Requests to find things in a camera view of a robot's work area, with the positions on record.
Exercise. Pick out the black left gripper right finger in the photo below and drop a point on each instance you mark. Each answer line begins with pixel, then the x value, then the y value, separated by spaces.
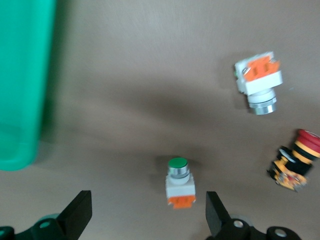
pixel 217 217

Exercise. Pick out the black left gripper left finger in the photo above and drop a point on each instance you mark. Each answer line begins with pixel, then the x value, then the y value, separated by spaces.
pixel 75 215

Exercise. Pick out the red emergency stop button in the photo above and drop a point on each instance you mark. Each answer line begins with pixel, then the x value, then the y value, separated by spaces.
pixel 298 160

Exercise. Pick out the green plastic tray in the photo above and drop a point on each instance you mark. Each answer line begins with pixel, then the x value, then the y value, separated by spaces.
pixel 22 82

